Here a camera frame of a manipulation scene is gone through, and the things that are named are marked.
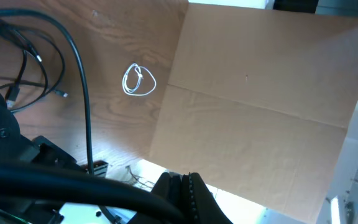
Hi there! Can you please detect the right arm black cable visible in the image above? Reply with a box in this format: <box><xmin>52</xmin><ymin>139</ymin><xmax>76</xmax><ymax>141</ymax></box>
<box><xmin>0</xmin><ymin>7</ymin><xmax>186</xmax><ymax>224</ymax></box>

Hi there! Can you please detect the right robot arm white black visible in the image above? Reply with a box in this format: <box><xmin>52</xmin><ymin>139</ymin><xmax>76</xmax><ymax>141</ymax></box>
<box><xmin>0</xmin><ymin>94</ymin><xmax>85</xmax><ymax>223</ymax></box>

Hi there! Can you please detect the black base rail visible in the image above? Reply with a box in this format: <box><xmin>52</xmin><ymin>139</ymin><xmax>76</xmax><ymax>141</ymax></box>
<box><xmin>91</xmin><ymin>160</ymin><xmax>109</xmax><ymax>178</ymax></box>

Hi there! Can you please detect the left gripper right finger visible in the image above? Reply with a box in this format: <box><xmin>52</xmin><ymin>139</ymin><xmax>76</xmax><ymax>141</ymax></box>
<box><xmin>180</xmin><ymin>172</ymin><xmax>232</xmax><ymax>224</ymax></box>

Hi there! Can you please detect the white usb cable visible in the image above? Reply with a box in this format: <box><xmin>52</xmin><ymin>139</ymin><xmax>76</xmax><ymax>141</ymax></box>
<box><xmin>121</xmin><ymin>62</ymin><xmax>157</xmax><ymax>96</ymax></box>

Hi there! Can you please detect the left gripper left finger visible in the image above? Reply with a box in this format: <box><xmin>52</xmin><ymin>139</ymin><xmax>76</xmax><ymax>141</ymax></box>
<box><xmin>127</xmin><ymin>171</ymin><xmax>183</xmax><ymax>224</ymax></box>

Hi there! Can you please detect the brown cardboard board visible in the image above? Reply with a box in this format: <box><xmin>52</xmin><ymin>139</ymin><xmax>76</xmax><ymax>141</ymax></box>
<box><xmin>149</xmin><ymin>3</ymin><xmax>358</xmax><ymax>223</ymax></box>

